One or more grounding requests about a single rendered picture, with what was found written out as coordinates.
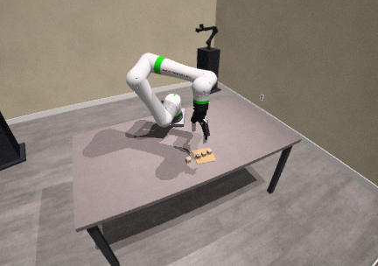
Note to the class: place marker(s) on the tan flat mat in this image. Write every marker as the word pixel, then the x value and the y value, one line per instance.
pixel 207 158

